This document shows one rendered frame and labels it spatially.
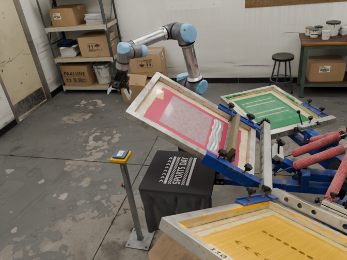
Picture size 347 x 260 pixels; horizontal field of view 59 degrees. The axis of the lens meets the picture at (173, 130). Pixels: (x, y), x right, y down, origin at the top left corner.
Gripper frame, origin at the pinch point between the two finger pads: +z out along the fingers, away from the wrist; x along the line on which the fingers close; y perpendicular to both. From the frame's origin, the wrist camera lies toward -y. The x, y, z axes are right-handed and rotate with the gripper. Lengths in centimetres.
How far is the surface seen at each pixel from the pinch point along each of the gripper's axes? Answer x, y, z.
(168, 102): -30.7, 6.0, -4.2
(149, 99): -20.5, -2.1, -6.9
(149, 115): -25.4, -16.6, -5.6
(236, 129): -76, -1, -3
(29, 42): 282, 301, 126
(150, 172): -30, -5, 47
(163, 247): -52, 5, 138
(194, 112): -48.2, 10.9, 0.5
